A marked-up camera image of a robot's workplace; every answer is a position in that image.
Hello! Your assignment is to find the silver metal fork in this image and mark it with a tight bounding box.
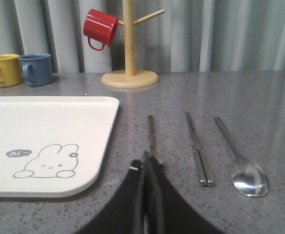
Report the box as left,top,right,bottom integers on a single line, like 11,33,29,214
148,115,164,167

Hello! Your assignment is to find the silver metal spoon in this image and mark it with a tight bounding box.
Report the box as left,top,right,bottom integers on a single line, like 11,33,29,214
213,117,269,198

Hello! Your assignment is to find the yellow enamel mug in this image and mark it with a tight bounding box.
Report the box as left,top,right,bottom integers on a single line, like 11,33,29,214
0,54,23,87

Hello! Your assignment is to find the wooden mug tree stand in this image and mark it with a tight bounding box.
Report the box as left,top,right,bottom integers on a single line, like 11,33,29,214
101,0,165,88

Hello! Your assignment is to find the cream rabbit print tray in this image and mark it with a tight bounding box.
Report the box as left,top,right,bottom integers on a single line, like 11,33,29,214
0,97,119,197

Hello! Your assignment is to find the blue enamel mug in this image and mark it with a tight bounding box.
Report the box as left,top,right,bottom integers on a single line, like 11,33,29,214
18,54,54,86

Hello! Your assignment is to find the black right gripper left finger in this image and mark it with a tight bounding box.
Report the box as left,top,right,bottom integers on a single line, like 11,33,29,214
79,159,144,234

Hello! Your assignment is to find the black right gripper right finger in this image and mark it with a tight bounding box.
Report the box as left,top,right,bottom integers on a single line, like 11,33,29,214
144,152,223,234

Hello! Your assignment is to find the red enamel mug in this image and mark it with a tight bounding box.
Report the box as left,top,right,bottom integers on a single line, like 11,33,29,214
83,9,119,51

